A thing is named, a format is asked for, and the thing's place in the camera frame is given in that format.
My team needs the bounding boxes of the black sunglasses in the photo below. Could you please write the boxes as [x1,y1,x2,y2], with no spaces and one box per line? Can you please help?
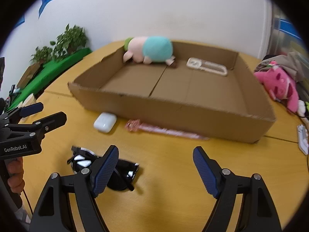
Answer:
[67,146,139,195]

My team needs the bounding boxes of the white earbuds case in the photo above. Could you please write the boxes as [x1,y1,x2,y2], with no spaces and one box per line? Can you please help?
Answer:
[93,112,117,133]

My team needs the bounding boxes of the pink pig plush toy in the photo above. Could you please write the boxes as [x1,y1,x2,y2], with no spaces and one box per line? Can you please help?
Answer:
[123,36,175,67]

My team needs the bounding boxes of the brown cardboard box tray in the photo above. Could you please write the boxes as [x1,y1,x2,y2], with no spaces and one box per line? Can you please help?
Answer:
[68,41,276,143]

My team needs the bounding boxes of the white clear phone case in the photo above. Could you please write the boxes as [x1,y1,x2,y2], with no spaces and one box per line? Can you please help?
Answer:
[186,58,228,77]

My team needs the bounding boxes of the person's left hand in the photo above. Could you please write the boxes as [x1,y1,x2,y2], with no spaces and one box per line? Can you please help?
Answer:
[7,157,25,194]

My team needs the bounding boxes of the green cloth covered bench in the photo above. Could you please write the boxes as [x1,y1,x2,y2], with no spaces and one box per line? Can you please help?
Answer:
[7,48,92,111]

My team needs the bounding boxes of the green potted plant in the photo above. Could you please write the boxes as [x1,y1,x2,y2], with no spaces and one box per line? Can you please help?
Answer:
[30,24,88,64]

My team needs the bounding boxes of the white power strip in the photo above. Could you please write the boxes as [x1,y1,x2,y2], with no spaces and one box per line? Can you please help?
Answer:
[297,125,308,156]

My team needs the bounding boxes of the white panda plush toy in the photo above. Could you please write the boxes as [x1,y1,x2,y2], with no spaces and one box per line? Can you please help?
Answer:
[297,100,308,118]

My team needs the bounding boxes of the magenta plush toy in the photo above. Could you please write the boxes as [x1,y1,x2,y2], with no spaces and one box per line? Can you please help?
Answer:
[254,61,299,113]

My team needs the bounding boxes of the beige and black cloth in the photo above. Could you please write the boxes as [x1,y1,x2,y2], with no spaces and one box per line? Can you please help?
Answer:
[254,52,308,82]

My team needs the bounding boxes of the blue banner with characters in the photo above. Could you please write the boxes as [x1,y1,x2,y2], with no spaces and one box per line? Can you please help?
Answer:
[279,19,302,40]

